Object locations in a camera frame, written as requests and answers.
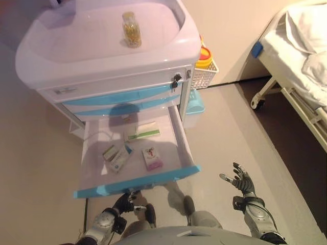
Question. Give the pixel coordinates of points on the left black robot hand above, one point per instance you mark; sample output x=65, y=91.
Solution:
x=121, y=204

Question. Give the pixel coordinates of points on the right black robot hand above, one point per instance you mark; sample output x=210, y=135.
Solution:
x=244, y=184

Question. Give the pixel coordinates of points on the blue fronted drawer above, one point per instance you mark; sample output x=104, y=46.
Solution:
x=115, y=188

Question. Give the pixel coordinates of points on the clear bottle yellow capsules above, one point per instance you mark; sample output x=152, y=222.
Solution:
x=131, y=33

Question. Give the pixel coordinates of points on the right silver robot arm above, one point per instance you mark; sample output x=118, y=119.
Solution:
x=258, y=217

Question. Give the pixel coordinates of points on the blue white medicine box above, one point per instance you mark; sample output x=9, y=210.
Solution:
x=117, y=165

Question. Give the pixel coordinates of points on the pink white medicine box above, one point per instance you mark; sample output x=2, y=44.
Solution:
x=151, y=158

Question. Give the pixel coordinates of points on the green white medicine box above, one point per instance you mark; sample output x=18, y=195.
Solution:
x=143, y=134

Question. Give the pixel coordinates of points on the closed blue striped drawer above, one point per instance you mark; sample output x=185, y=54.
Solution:
x=102, y=109
x=127, y=95

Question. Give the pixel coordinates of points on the robot left black foot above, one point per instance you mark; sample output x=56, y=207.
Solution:
x=150, y=214

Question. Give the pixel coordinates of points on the robot black foot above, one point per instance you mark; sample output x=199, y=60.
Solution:
x=189, y=205
x=150, y=214

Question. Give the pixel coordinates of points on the small green white box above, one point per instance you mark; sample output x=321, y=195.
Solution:
x=110, y=152

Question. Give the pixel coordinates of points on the robot right leg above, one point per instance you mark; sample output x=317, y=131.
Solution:
x=204, y=219

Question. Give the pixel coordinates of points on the robot right black foot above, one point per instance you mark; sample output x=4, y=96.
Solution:
x=189, y=205

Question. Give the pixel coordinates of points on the grey robot torso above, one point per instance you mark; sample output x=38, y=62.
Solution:
x=191, y=236

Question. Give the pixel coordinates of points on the bed caster wheel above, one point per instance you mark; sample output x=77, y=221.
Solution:
x=257, y=102

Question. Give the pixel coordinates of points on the small glass vial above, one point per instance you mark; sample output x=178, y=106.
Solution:
x=125, y=118

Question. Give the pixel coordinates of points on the blue lidded white bin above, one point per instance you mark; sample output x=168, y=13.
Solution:
x=195, y=104

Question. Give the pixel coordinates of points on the white lattice basket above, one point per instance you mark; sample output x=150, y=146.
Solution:
x=201, y=76

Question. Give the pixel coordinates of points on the metal side latch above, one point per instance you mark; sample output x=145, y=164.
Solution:
x=188, y=74

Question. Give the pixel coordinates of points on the black keys in lock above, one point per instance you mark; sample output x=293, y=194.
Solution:
x=175, y=79

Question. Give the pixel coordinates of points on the yellow sharps container red lid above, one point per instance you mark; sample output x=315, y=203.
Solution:
x=204, y=62

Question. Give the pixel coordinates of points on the blue bed corner bumper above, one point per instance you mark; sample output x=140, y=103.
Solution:
x=257, y=49

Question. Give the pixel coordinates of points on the white hospital bed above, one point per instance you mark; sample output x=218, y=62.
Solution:
x=273, y=43

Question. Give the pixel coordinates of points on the white bed duvet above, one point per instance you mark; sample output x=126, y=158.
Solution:
x=311, y=38

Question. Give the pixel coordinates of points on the white medical cart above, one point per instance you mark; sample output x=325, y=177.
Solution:
x=89, y=38

